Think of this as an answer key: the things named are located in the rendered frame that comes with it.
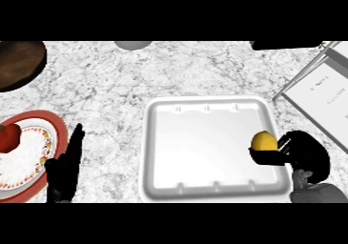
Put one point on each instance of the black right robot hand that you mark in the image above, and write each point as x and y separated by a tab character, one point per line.
307	155

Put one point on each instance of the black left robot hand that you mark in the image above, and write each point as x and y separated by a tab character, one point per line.
65	168

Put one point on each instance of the yellow lemon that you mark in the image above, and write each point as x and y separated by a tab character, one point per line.
265	141

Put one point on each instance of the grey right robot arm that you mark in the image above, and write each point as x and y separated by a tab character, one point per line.
318	190

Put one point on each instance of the white plastic tray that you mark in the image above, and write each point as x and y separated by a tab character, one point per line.
210	149

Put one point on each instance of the red rimmed floral plate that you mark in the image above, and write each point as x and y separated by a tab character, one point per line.
26	155

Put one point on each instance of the red apple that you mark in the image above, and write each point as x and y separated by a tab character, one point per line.
7	137

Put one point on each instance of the dark brown round wooden board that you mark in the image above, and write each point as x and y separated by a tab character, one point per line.
14	63

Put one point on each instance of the black appliance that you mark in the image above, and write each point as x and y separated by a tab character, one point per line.
284	44

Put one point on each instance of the grey round object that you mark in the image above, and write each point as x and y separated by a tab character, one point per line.
133	44

